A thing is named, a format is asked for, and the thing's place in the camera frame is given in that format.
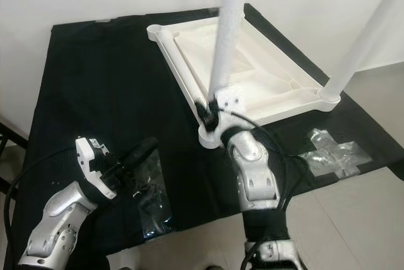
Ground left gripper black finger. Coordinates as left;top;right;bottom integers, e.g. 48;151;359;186
130;136;161;171
119;136;152;159

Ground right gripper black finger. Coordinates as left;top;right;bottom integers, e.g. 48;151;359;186
193;101;212;129

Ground cream plastic table top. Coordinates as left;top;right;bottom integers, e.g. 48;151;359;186
146;9;344;151

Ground white plastic table leg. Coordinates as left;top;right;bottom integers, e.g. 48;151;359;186
207;0;248;105
318;0;404;104
153;26;208;124

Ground black table cloth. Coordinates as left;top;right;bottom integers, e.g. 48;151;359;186
3;2;404;269

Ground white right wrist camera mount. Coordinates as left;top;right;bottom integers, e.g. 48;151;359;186
213;87;245;150

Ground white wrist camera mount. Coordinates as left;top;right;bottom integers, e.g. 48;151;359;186
213;87;245;150
76;136;117;200

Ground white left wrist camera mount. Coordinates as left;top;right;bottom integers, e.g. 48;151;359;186
76;136;117;200

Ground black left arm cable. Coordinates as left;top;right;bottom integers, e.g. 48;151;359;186
3;145;80;267

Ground black metal frame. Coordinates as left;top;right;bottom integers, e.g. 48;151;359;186
0;122;29;192

